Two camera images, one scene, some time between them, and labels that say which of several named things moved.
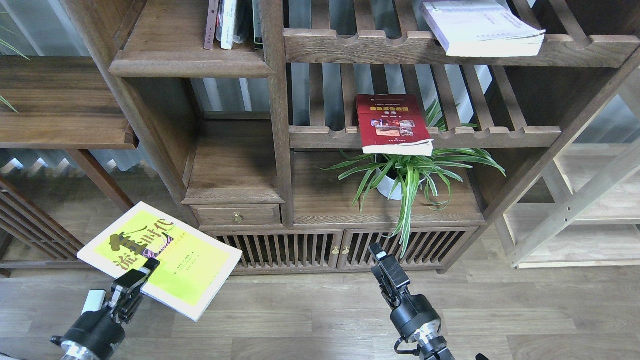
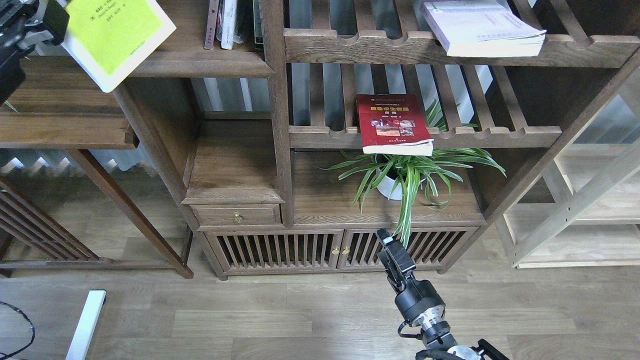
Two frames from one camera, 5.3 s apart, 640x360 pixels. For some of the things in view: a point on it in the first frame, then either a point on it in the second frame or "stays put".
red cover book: [393, 124] stays put
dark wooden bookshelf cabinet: [365, 136] stays put
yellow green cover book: [194, 265] → [113, 37]
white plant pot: [386, 184] stays put
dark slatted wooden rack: [37, 230] stays put
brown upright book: [211, 24] stays put
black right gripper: [415, 318] → [418, 302]
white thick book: [478, 28] stays put
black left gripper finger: [128, 289] → [56, 20]
